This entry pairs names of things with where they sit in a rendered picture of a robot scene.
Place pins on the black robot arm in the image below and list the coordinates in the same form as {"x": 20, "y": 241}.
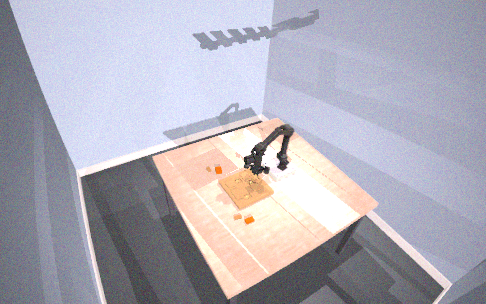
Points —
{"x": 261, "y": 147}

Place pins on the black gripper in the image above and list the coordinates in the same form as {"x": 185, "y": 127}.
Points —
{"x": 264, "y": 170}

